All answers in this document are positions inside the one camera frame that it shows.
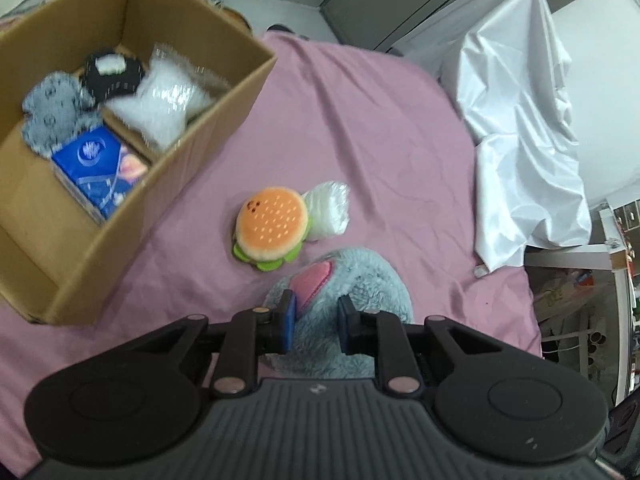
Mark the pink bed sheet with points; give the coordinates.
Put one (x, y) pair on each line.
(326, 113)

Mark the white stuffing plastic bag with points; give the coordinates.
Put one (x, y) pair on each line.
(328, 208)

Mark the hamburger plush toy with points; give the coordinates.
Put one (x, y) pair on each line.
(270, 228)

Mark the grey knitted soft toy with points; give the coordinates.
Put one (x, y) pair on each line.
(57, 110)

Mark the clear bubble wrap bag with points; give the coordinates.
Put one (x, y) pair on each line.
(171, 94)

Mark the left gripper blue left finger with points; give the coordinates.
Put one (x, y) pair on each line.
(249, 335)

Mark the brown cardboard box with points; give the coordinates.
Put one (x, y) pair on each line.
(57, 264)

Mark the blue tissue pack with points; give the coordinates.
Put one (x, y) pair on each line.
(99, 171)

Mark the black slipper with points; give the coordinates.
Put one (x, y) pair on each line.
(283, 29)

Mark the white draped cloth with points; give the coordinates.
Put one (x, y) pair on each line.
(504, 70)

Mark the orange floor mat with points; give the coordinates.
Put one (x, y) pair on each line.
(238, 19)

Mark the grey-blue fluffy plush toy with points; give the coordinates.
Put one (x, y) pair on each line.
(361, 274)

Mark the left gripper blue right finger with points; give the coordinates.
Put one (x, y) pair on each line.
(386, 339)

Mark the black fabric pouch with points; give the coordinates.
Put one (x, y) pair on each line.
(109, 74)

